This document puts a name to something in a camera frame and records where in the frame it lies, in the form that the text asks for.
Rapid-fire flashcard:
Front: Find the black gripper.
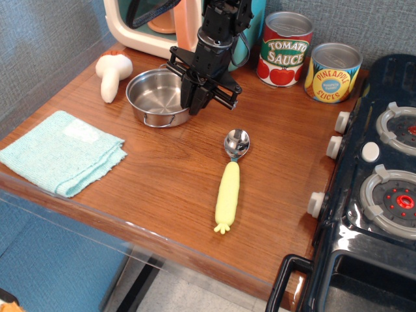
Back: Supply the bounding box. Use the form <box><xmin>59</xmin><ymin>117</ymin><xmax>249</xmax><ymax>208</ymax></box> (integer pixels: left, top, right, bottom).
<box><xmin>167</xmin><ymin>31</ymin><xmax>242</xmax><ymax>116</ymax></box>

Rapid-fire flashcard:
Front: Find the stainless steel pot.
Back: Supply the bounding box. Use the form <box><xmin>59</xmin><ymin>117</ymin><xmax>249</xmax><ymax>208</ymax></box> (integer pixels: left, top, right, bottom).
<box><xmin>125</xmin><ymin>68</ymin><xmax>191</xmax><ymax>128</ymax></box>

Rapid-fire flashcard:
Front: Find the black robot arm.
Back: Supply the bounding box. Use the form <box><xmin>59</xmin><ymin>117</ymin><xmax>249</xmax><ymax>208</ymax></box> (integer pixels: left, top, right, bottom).
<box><xmin>166</xmin><ymin>1</ymin><xmax>254</xmax><ymax>116</ymax></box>

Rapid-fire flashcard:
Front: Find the white plush mushroom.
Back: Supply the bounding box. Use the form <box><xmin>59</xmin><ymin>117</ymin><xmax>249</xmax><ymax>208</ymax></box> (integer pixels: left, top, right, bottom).
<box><xmin>96</xmin><ymin>51</ymin><xmax>133</xmax><ymax>103</ymax></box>

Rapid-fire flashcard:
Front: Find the light blue folded towel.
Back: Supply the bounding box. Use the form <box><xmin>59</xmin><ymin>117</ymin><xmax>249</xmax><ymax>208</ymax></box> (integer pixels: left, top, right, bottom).
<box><xmin>1</xmin><ymin>110</ymin><xmax>127</xmax><ymax>198</ymax></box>

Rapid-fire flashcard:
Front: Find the teal toy microwave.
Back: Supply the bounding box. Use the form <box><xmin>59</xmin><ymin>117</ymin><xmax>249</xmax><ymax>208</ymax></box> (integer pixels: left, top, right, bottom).
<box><xmin>104</xmin><ymin>1</ymin><xmax>265</xmax><ymax>63</ymax></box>

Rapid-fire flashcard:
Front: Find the tomato sauce can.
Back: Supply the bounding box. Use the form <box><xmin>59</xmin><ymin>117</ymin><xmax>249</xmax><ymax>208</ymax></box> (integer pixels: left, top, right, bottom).
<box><xmin>257</xmin><ymin>11</ymin><xmax>314</xmax><ymax>87</ymax></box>

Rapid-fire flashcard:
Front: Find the pineapple slices can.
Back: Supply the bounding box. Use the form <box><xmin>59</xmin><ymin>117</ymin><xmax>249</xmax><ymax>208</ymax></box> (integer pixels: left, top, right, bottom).
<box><xmin>304</xmin><ymin>42</ymin><xmax>363</xmax><ymax>103</ymax></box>

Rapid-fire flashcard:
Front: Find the black toy stove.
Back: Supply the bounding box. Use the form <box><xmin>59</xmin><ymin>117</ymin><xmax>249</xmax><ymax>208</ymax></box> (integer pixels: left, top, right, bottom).
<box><xmin>266</xmin><ymin>54</ymin><xmax>415</xmax><ymax>311</ymax></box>

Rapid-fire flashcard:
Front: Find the orange object at corner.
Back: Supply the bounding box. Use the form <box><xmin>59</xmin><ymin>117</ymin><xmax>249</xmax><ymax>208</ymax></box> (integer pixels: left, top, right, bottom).
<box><xmin>0</xmin><ymin>289</ymin><xmax>25</xmax><ymax>312</ymax></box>

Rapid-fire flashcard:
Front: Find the spoon with yellow-green handle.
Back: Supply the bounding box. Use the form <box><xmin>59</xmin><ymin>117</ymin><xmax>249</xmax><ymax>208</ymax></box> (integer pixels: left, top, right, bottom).
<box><xmin>214</xmin><ymin>129</ymin><xmax>250</xmax><ymax>235</ymax></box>

